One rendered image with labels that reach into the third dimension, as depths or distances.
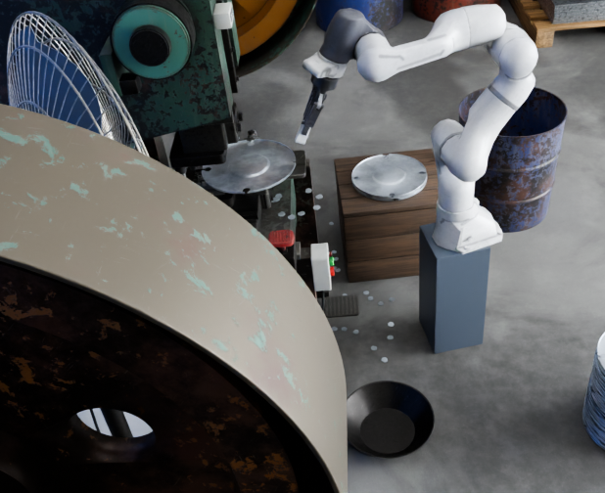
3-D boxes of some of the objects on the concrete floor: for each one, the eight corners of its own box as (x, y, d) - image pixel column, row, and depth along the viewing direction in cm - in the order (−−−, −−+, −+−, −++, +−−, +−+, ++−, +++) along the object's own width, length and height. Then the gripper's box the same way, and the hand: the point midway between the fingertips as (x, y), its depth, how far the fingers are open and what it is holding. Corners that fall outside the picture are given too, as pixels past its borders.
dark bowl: (427, 391, 249) (428, 378, 245) (441, 468, 226) (441, 455, 222) (339, 396, 251) (338, 383, 247) (343, 473, 228) (342, 460, 224)
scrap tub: (539, 174, 338) (551, 79, 308) (564, 231, 306) (581, 131, 275) (447, 182, 341) (450, 88, 310) (462, 239, 308) (468, 141, 278)
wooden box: (430, 215, 323) (431, 148, 301) (447, 272, 294) (450, 201, 271) (339, 225, 324) (334, 158, 302) (349, 283, 294) (343, 214, 272)
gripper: (341, 86, 201) (312, 157, 215) (338, 66, 211) (310, 134, 225) (315, 78, 199) (288, 151, 213) (313, 58, 209) (287, 127, 223)
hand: (303, 132), depth 217 cm, fingers closed
